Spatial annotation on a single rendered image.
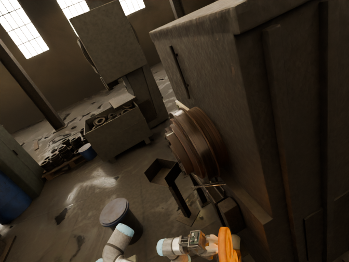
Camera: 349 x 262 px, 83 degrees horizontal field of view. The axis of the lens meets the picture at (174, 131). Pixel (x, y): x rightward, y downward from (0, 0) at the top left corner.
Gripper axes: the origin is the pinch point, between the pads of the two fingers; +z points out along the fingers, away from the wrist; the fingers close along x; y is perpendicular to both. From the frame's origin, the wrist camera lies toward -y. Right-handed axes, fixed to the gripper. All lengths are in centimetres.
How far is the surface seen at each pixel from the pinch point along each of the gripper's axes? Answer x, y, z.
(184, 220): 68, -72, -89
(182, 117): 44, 43, -4
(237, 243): 13.1, -23.2, -5.5
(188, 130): 36, 38, -1
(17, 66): 414, 279, -554
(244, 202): 24.8, -7.2, 6.2
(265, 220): 14.7, -9.4, 14.8
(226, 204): 29.3, -11.4, -6.3
